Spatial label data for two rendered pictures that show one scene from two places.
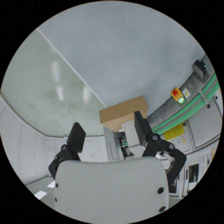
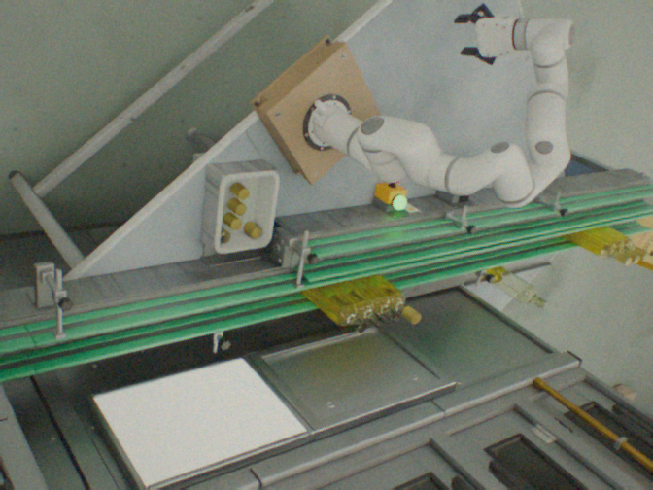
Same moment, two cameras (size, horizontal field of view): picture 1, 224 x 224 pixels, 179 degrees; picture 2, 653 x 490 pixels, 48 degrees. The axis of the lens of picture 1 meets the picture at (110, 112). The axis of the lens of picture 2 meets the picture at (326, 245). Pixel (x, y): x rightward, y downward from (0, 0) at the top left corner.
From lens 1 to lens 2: 2.07 m
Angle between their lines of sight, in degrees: 88
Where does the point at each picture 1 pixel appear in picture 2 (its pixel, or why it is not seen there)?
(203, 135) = (468, 360)
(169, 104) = (359, 211)
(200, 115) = (434, 322)
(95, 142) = not seen: outside the picture
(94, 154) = not seen: outside the picture
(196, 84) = (436, 205)
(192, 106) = (427, 228)
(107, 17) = (455, 12)
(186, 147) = (420, 375)
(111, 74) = (399, 36)
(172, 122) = (371, 238)
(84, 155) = not seen: outside the picture
